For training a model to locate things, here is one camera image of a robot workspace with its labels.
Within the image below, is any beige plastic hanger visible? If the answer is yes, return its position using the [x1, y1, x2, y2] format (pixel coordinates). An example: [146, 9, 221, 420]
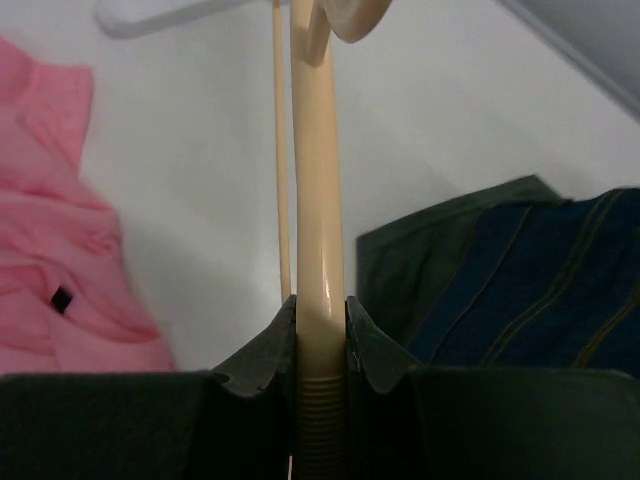
[272, 1, 390, 479]

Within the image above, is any white metal clothes rack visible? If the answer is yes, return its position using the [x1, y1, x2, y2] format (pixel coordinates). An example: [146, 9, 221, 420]
[94, 0, 275, 40]

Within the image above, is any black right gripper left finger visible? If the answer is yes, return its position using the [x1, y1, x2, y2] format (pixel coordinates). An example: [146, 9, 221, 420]
[1, 298, 296, 479]

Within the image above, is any pink t shirt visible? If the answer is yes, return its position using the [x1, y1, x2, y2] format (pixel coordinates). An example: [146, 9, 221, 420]
[1, 41, 174, 374]

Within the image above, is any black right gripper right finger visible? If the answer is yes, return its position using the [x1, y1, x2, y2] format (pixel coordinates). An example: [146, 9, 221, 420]
[345, 297, 639, 479]

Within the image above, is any dark green garment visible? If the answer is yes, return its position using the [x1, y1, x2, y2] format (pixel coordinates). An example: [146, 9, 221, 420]
[355, 175, 562, 346]

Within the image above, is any navy blue garment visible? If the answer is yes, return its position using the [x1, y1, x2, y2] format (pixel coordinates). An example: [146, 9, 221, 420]
[408, 188, 639, 376]

